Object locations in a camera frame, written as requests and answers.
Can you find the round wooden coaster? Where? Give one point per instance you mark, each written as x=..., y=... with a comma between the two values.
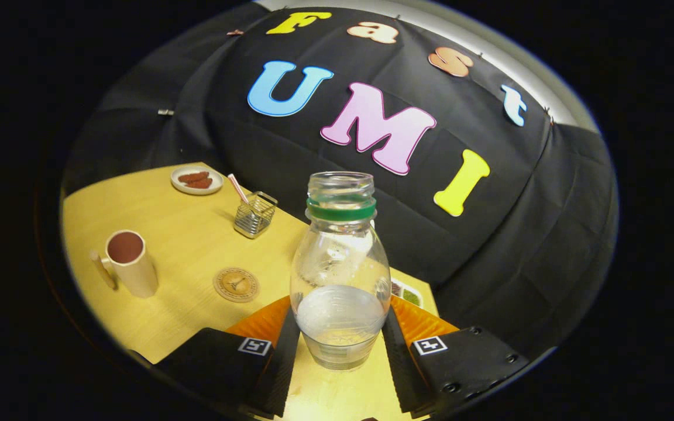
x=236, y=285

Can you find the red sausage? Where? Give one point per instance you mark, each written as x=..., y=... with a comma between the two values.
x=193, y=176
x=201, y=183

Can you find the wooden table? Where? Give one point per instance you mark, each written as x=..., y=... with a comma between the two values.
x=185, y=234

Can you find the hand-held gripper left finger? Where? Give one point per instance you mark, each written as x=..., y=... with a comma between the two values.
x=281, y=374

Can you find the white divided grain dish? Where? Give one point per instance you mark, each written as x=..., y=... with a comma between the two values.
x=410, y=296

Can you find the clear plastic juice bottle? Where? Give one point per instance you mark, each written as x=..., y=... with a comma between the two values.
x=340, y=316

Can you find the pink clip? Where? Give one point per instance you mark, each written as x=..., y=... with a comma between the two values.
x=234, y=33

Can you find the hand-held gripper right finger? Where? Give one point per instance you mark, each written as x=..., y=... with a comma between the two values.
x=398, y=368

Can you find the white round plate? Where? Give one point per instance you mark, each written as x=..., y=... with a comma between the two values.
x=180, y=186

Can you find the black backdrop cloth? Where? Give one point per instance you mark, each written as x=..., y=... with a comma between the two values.
x=518, y=234

